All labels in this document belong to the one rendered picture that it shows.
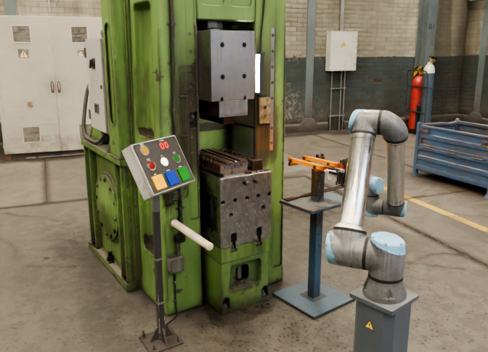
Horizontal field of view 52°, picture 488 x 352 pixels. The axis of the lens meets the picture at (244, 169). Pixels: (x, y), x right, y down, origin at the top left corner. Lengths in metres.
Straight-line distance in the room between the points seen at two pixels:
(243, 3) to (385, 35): 7.86
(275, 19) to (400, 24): 7.92
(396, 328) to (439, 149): 4.49
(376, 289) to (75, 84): 6.48
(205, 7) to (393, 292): 1.86
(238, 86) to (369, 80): 7.85
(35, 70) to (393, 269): 6.62
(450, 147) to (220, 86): 4.13
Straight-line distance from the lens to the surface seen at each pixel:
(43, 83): 8.04
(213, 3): 3.07
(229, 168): 3.03
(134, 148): 2.54
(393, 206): 2.73
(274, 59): 3.30
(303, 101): 9.92
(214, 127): 3.48
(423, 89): 10.13
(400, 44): 11.12
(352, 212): 2.29
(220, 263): 3.15
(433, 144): 6.71
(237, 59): 2.97
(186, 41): 2.97
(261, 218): 3.18
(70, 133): 8.13
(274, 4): 3.30
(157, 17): 2.91
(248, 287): 3.33
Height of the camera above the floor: 1.68
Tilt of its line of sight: 14 degrees down
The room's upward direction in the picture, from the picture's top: straight up
